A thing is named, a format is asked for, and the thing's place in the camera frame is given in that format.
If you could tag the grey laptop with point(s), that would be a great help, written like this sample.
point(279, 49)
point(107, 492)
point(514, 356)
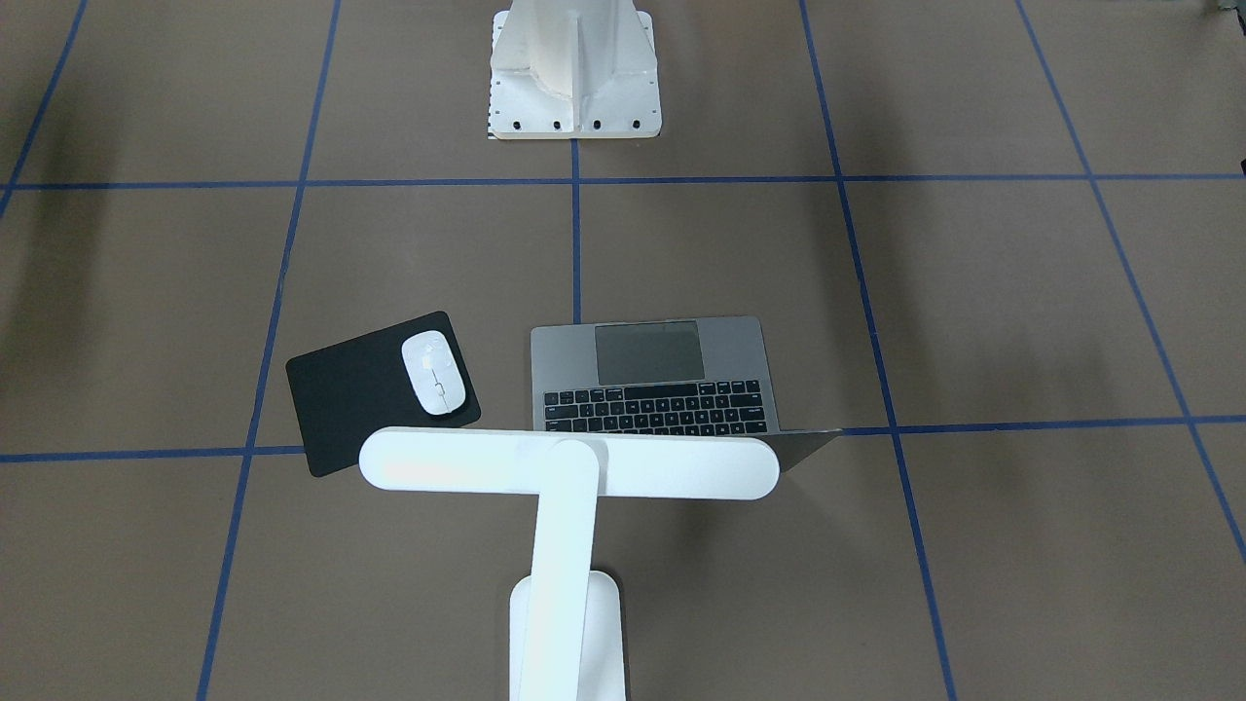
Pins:
point(701, 376)

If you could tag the white computer mouse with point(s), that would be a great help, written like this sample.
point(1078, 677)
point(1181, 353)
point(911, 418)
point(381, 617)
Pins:
point(434, 373)

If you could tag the black mouse pad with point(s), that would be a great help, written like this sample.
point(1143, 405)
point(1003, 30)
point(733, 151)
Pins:
point(344, 393)

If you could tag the white desk lamp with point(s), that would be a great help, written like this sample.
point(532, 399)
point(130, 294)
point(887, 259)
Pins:
point(566, 639)

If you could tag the white camera pole with base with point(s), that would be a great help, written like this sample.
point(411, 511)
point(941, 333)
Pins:
point(573, 70)

